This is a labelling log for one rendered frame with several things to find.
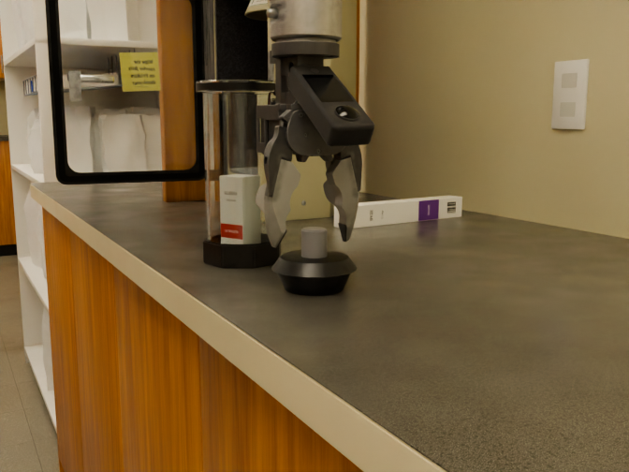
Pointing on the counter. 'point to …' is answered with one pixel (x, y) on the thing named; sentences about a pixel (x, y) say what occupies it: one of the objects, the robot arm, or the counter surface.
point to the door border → (65, 117)
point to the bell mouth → (256, 9)
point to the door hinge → (209, 40)
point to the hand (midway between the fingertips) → (314, 236)
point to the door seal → (62, 120)
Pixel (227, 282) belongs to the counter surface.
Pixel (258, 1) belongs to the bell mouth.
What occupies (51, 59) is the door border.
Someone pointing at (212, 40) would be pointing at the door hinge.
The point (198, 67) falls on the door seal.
